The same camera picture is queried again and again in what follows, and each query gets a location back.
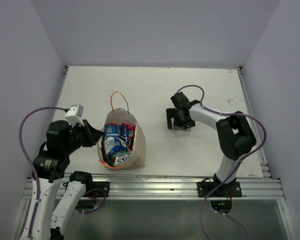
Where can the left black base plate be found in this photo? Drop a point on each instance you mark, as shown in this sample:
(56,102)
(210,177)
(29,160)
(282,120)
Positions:
(100,188)

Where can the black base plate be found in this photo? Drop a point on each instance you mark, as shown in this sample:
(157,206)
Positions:
(100,188)
(227,190)

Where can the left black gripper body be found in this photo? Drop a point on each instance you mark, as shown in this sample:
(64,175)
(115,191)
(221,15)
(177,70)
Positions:
(78,137)

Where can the pink snack bag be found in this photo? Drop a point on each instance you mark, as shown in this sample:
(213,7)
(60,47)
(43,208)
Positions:
(131,137)

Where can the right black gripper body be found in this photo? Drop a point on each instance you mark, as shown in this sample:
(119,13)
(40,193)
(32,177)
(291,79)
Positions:
(185,122)

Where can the green Fox's candy bag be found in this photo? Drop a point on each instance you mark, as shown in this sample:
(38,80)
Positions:
(118,157)

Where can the blue snack packet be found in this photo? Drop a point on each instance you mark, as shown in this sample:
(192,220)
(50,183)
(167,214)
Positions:
(115,139)

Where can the aluminium mounting rail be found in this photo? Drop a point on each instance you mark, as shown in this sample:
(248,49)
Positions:
(157,187)

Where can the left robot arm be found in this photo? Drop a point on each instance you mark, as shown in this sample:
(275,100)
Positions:
(47,220)

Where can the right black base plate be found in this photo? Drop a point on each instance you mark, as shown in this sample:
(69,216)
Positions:
(227,190)

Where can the small silver snack packet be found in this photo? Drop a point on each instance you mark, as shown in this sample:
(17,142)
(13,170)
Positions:
(181,125)

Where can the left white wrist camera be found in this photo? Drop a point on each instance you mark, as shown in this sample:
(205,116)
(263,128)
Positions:
(74,115)

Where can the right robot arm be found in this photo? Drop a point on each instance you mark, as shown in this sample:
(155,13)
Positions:
(235,136)

